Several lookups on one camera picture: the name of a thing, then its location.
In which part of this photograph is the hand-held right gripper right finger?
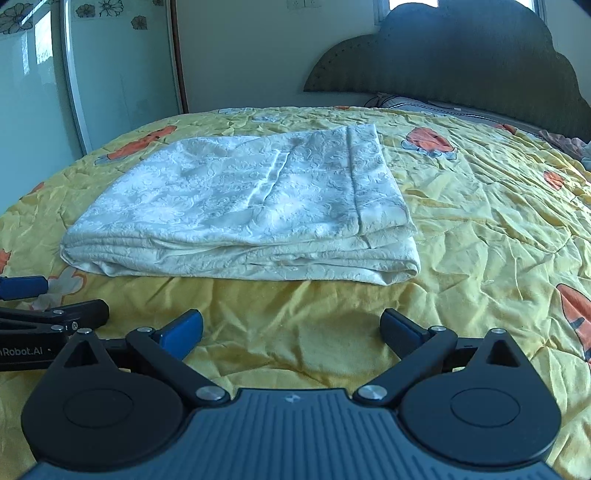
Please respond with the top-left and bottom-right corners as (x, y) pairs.
(353, 308), (550, 408)

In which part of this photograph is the dark scalloped headboard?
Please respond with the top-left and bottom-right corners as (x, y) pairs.
(303, 0), (591, 144)

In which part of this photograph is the glass wardrobe sliding door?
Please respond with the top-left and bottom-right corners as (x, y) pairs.
(0, 0), (189, 215)

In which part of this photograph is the light patterned pillow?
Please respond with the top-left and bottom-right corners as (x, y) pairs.
(365, 92), (541, 134)

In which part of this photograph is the window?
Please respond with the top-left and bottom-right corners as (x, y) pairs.
(374, 0), (548, 24)

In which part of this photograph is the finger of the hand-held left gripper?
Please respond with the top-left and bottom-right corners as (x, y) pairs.
(0, 275), (50, 304)
(0, 298), (110, 343)

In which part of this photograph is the pink crumpled cloth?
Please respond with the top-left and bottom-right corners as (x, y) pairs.
(540, 129), (591, 160)

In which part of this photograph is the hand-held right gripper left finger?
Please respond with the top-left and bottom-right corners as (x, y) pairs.
(46, 308), (232, 409)

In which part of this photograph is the white textured blanket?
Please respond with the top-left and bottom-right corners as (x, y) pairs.
(60, 126), (422, 286)

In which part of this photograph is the yellow printed quilt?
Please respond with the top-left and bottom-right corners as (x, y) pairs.
(0, 105), (591, 480)

